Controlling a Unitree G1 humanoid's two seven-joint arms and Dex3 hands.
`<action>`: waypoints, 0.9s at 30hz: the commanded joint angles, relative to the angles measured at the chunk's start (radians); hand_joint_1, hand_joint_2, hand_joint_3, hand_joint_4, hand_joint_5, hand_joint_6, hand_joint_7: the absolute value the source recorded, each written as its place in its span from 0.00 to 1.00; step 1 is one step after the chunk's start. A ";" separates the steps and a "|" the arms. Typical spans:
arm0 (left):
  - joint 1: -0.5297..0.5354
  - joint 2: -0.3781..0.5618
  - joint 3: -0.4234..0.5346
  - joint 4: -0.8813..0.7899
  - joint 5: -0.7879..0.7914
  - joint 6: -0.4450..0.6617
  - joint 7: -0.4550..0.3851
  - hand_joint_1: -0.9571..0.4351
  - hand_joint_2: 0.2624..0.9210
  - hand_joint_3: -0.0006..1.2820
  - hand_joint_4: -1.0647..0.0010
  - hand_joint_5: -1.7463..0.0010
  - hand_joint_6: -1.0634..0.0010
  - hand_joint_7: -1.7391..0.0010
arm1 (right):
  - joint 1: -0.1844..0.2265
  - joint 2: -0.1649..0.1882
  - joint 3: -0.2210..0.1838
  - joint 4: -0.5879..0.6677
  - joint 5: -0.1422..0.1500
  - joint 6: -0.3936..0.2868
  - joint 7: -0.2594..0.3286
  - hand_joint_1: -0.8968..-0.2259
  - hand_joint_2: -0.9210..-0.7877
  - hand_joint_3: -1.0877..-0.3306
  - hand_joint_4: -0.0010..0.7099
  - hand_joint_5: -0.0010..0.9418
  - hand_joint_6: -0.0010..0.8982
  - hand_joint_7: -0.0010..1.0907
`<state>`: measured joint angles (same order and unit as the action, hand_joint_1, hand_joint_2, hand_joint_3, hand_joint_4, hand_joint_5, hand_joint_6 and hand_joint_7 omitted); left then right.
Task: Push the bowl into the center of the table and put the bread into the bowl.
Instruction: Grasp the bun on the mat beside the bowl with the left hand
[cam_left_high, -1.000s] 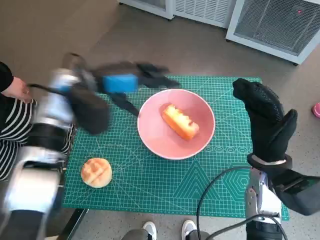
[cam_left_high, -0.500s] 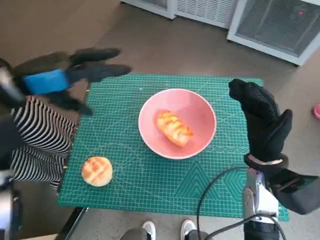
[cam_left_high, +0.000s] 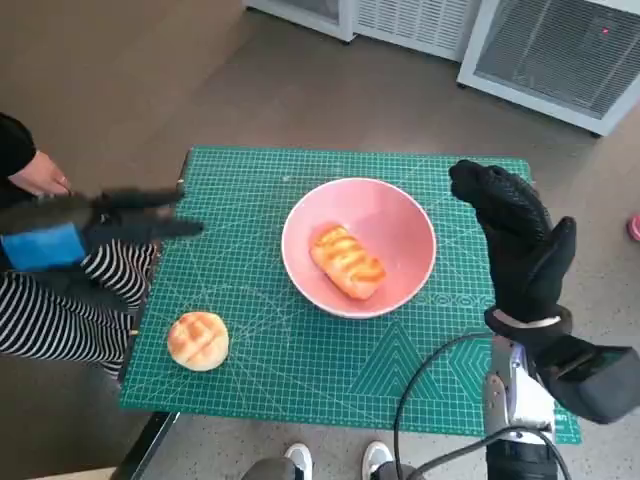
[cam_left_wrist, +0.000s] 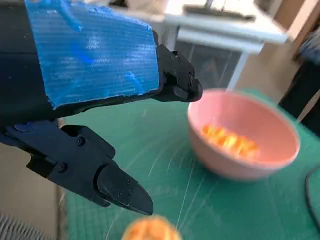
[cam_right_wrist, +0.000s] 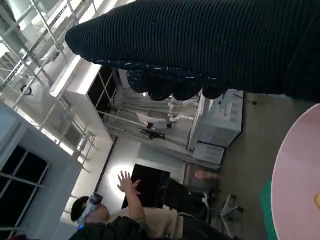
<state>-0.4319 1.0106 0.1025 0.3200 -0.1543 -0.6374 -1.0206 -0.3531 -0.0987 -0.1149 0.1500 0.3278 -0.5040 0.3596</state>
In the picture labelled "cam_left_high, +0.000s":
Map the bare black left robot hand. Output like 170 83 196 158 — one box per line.
0 187 206 275

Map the person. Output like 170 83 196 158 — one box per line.
0 112 161 382

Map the pink bowl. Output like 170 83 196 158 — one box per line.
281 177 438 320

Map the white cabinet with glass door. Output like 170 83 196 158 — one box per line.
244 0 357 44

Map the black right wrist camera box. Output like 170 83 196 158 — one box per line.
542 332 639 426

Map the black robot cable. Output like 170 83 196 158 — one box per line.
413 435 562 480
393 333 495 480

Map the long grilled toy bread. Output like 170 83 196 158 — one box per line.
309 224 388 301

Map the round toy bread bun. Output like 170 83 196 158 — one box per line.
167 310 231 373

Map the white cabinet with mesh door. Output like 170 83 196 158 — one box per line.
457 0 640 137

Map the person's hand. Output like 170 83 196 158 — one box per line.
9 149 74 196

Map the dark grey leg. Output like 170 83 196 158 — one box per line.
374 459 426 480
242 457 301 480

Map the white shoe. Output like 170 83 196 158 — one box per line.
284 442 314 480
362 439 394 480

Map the green cutting mat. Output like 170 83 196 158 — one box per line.
119 145 584 446

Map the white cabinet with vent slats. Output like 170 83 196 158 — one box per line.
352 0 484 64

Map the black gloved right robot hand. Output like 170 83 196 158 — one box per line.
448 159 578 327

